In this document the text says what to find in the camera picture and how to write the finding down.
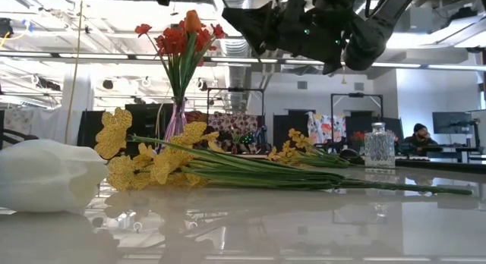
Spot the red flower bunch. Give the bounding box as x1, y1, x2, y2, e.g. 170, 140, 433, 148
134, 19, 228, 102

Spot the dark red dotted cloth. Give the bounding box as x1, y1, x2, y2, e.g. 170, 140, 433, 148
207, 112, 260, 143

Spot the black frame stand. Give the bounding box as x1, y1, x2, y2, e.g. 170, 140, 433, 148
330, 92, 384, 124
207, 87, 266, 124

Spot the silver ventilation duct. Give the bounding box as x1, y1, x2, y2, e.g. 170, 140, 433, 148
219, 0, 263, 113

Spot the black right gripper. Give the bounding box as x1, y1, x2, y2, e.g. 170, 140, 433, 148
222, 1, 352, 75

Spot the large veined yellow flower bunch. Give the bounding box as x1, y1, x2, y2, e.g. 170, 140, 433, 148
93, 106, 474, 196

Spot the white tulip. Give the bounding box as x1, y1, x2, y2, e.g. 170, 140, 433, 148
0, 138, 110, 214

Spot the orange tulip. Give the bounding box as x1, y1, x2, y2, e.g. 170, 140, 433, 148
178, 9, 203, 102

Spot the small yellow flower bunch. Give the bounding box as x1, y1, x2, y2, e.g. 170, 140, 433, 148
265, 127, 352, 169

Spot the yellow cable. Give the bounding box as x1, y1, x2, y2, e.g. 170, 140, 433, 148
63, 0, 85, 146

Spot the colourful floral cloth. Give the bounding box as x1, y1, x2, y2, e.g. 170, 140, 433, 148
306, 111, 347, 144

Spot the dark computer monitor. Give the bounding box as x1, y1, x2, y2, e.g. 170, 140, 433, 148
432, 111, 474, 135

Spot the black partition panel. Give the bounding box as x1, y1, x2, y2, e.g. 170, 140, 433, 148
125, 103, 178, 155
77, 110, 106, 148
273, 110, 316, 151

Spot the black table frame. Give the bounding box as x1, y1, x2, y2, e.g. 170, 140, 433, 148
235, 153, 486, 174

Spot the purple glass vase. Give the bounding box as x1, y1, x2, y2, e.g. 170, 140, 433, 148
163, 96, 190, 143

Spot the clear cut-glass vase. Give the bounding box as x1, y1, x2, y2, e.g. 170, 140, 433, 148
363, 121, 396, 169

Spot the background desk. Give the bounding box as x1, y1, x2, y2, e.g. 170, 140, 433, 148
394, 144, 486, 162

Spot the person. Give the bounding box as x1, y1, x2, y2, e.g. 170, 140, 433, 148
402, 122, 440, 148

